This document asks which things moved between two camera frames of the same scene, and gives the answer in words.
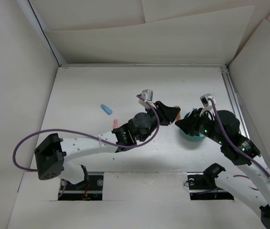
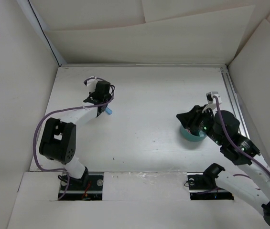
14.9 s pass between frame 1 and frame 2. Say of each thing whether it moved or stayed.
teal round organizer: stayed
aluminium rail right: stayed
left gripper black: moved
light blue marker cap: stayed
